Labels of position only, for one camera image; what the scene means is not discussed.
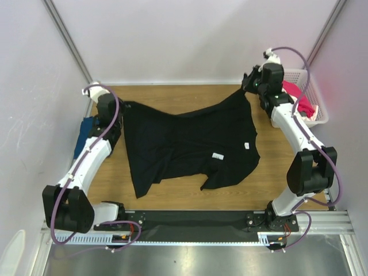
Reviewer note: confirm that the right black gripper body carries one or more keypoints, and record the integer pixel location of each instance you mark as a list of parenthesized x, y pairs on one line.
[(248, 82)]

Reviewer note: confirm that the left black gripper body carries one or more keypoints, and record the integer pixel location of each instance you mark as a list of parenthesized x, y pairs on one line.
[(122, 108)]

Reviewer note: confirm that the black t shirt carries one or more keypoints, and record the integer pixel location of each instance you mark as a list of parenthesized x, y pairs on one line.
[(218, 141)]

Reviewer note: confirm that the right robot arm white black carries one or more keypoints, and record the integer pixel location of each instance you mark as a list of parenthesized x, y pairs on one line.
[(311, 171)]

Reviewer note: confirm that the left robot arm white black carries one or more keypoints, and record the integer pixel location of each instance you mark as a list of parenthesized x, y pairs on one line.
[(66, 205)]

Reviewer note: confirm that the folded blue t shirt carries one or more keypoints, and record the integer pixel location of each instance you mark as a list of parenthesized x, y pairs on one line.
[(85, 127)]

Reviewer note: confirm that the white plastic basket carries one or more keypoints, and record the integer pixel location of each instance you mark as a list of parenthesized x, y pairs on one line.
[(299, 78)]

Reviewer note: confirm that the cream white t shirt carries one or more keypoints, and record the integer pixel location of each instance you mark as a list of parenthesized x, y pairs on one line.
[(306, 110)]

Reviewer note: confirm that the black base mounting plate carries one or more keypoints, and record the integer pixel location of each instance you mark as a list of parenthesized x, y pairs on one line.
[(207, 226)]

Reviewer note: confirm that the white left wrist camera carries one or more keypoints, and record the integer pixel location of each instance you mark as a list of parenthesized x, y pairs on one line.
[(94, 91)]

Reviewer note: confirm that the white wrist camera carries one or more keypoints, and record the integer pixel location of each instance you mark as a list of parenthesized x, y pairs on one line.
[(270, 57), (94, 91)]

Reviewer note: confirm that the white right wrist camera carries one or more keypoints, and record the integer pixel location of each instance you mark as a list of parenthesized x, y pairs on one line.
[(270, 57)]

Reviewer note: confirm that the left aluminium corner post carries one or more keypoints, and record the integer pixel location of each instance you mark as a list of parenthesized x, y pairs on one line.
[(66, 36)]

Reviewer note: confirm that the aluminium corner post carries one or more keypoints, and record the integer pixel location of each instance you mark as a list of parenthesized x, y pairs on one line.
[(329, 24), (66, 36)]

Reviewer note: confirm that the right aluminium corner post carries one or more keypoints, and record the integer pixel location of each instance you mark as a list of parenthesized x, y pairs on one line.
[(329, 24)]

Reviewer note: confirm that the aluminium frame rail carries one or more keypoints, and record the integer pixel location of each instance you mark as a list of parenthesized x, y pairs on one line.
[(115, 237)]

